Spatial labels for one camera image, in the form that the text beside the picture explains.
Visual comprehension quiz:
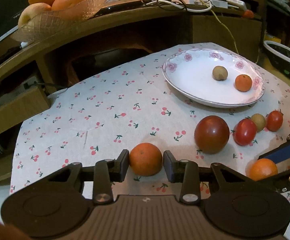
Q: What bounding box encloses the cherry print tablecloth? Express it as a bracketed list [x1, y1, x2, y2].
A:
[9, 42, 290, 240]

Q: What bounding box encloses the white cable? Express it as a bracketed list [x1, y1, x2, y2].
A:
[144, 0, 213, 13]

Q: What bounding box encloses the white floral plate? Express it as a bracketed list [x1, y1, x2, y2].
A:
[162, 48, 265, 108]

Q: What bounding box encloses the white rimmed waste bin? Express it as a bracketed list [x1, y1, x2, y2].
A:
[263, 40, 290, 79]

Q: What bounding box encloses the glass fruit bowl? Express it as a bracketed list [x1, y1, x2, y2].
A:
[11, 0, 106, 42]

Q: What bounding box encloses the pale apple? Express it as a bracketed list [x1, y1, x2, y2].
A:
[18, 3, 52, 29]

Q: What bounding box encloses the orange mandarin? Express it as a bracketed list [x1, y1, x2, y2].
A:
[248, 158, 278, 181]
[234, 74, 252, 92]
[129, 142, 162, 177]

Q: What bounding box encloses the large dark red tomato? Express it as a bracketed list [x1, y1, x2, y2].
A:
[194, 115, 230, 154]

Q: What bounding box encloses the small red tomato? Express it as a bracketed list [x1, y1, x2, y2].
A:
[266, 110, 283, 132]

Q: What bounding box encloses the brown kiwi fruit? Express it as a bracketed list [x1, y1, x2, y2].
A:
[251, 113, 266, 132]
[212, 66, 228, 81]

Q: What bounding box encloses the white power strip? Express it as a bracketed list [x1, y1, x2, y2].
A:
[171, 0, 229, 9]

